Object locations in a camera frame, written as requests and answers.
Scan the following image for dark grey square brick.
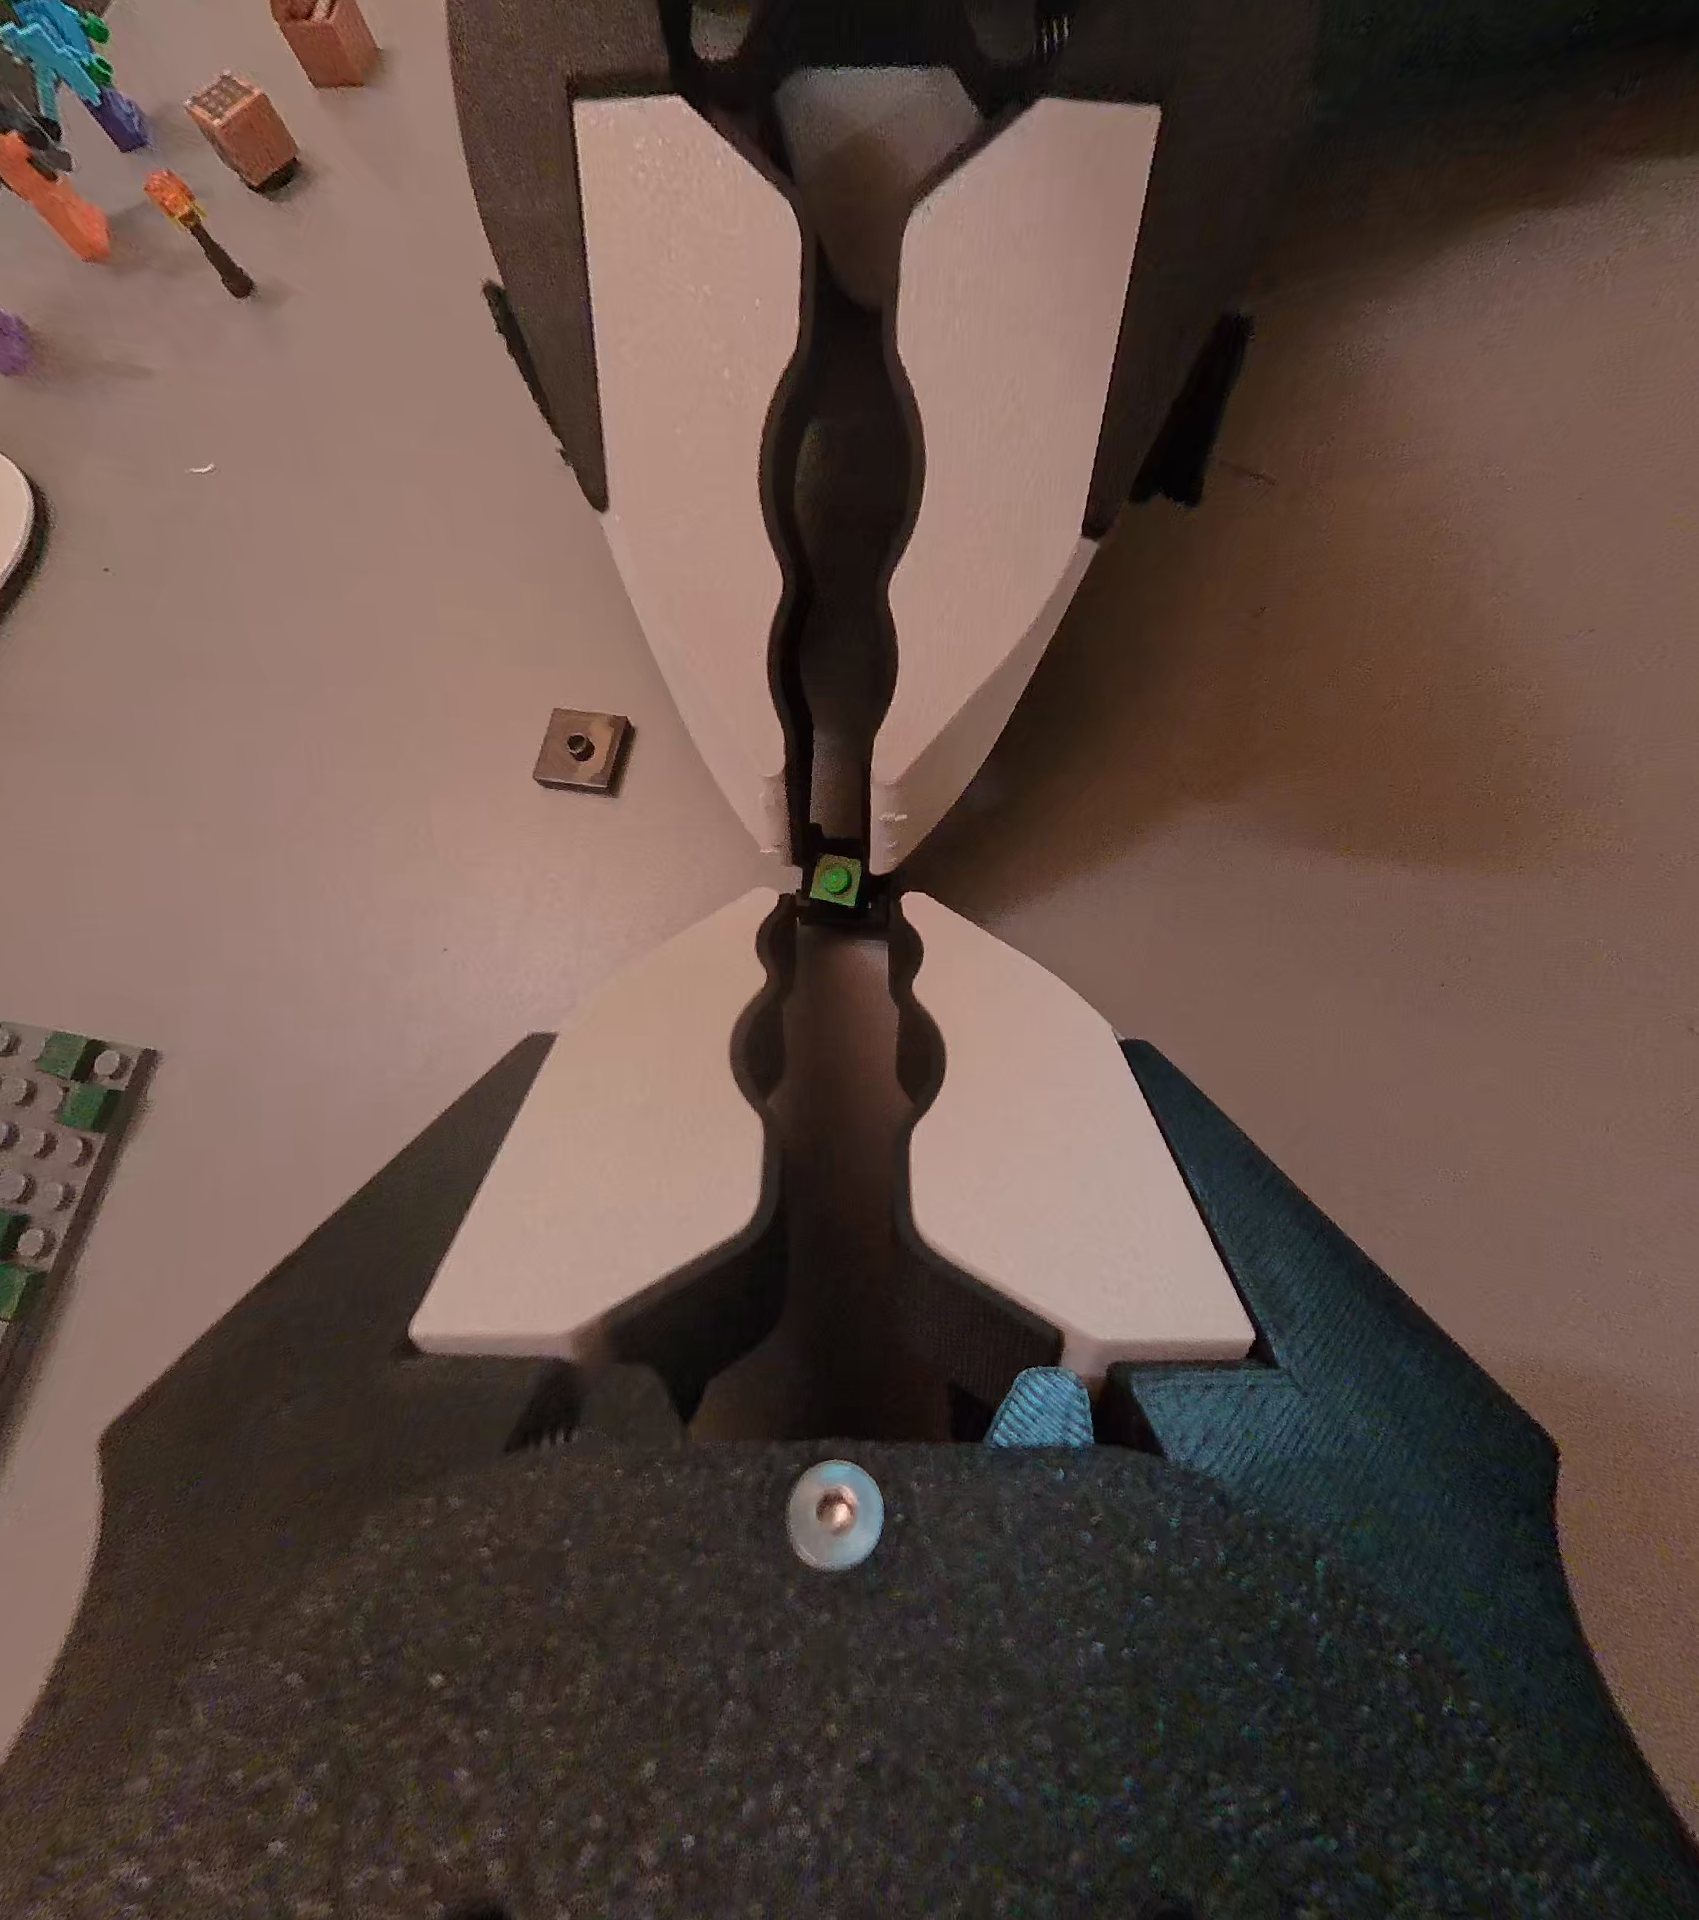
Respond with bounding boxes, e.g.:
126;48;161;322
533;709;634;800

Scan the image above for grey desk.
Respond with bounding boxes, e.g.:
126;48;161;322
0;0;1699;1920

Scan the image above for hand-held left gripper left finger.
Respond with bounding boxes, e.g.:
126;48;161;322
408;883;791;1361

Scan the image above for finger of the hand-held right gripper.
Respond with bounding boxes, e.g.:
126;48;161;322
568;94;828;880
864;102;1163;874

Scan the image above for cyan toy figure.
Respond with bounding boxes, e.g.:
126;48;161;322
0;0;156;156

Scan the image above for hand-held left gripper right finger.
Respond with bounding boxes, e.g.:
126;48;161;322
885;893;1257;1380

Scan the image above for toy torch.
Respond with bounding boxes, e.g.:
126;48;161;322
141;171;256;303

